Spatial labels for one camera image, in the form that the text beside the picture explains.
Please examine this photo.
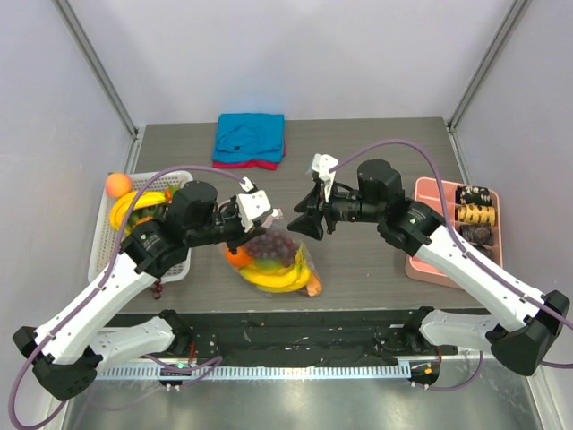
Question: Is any yellow mango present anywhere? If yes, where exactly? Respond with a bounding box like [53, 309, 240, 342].
[253, 258, 287, 275]

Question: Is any white fruit basket tray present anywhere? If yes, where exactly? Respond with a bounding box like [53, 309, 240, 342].
[88, 171, 192, 283]

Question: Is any folded blue cloth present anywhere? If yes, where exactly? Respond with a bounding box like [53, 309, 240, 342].
[212, 113, 286, 164]

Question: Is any small leftover grape cluster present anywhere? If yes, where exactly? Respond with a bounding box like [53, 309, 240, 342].
[150, 279, 163, 300]

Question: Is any white slotted cable duct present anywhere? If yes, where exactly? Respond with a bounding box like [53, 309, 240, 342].
[97, 362, 411, 383]

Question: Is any folded red cloth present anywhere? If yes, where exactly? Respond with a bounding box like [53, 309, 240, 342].
[212, 141, 286, 171]

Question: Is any peach fruit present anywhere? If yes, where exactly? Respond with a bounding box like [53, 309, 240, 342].
[105, 172, 133, 199]

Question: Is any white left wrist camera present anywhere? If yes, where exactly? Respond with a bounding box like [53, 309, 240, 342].
[235, 176, 283, 233]

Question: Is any orange spiky dragon fruit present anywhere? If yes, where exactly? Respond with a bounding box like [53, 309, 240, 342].
[133, 215, 154, 228]

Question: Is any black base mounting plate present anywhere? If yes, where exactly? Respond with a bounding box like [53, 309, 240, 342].
[111, 309, 458, 369]

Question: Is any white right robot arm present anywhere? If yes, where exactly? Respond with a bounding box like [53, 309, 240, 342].
[287, 154, 569, 376]

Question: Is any small red persimmon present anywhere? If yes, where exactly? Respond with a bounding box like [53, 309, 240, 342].
[164, 185, 179, 203]

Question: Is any orange carrot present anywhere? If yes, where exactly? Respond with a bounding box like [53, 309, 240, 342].
[304, 272, 322, 297]

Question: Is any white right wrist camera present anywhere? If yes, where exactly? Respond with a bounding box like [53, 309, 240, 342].
[308, 153, 338, 208]

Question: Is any dark patterned rolled sock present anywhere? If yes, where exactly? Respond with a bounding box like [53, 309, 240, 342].
[459, 224, 494, 246]

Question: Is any dark red grape bunch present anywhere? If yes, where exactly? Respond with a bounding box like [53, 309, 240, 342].
[244, 229, 297, 266]

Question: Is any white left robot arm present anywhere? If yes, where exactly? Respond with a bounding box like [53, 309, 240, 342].
[13, 181, 273, 401]

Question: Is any clear pink-dotted zip bag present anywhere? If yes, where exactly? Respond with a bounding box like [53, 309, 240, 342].
[218, 211, 322, 297]

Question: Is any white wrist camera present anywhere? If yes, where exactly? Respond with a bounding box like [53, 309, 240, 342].
[308, 153, 338, 208]
[235, 176, 283, 233]

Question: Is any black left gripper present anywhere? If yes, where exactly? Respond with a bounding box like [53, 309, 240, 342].
[186, 194, 267, 255]

